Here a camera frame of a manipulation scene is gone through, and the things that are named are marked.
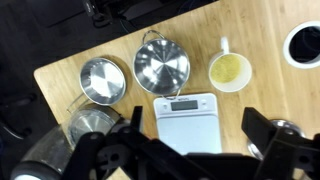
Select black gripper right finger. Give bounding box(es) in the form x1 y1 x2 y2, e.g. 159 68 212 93
241 107 320 180

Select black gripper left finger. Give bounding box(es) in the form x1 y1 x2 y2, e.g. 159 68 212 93
63 105 214 180

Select white plastic mug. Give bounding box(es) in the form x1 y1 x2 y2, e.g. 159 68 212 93
208 36 253 94

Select silver pot with two handles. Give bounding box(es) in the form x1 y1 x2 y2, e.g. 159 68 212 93
132 29 192 101

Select yellow couscous grains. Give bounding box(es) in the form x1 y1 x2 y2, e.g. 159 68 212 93
210 54 243 84

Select white digital kitchen scale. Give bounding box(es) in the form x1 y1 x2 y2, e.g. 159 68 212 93
153 92 224 156

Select glass kettle with black handle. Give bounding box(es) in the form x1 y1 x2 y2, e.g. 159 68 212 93
9 103 133 180

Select silver pan with wire handle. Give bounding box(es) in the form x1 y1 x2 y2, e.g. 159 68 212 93
65 57 128 114

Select black cable bundle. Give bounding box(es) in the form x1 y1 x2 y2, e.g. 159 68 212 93
81 0 134 29

